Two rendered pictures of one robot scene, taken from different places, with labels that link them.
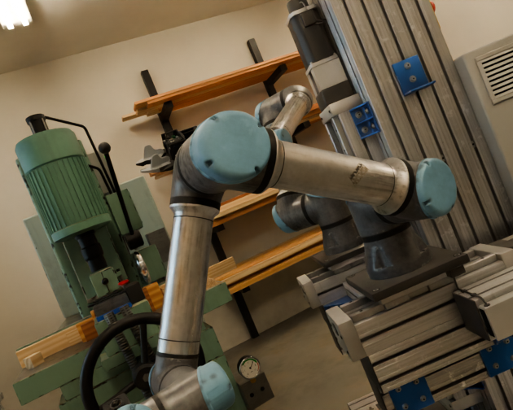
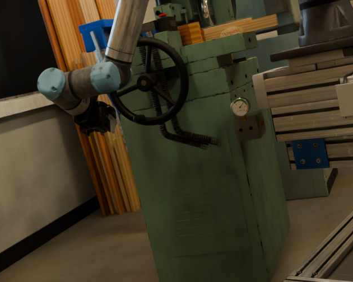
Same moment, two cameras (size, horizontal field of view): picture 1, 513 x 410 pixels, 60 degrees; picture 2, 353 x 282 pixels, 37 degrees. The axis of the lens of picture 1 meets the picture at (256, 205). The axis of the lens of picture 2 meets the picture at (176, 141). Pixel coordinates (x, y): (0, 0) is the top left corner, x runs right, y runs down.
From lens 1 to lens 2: 0.87 m
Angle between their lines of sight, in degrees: 43
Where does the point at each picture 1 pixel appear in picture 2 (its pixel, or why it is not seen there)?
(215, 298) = (231, 45)
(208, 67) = not seen: outside the picture
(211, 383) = (97, 71)
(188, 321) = (119, 37)
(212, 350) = (221, 86)
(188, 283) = (123, 12)
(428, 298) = (330, 72)
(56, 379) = not seen: hidden behind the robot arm
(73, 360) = not seen: hidden behind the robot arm
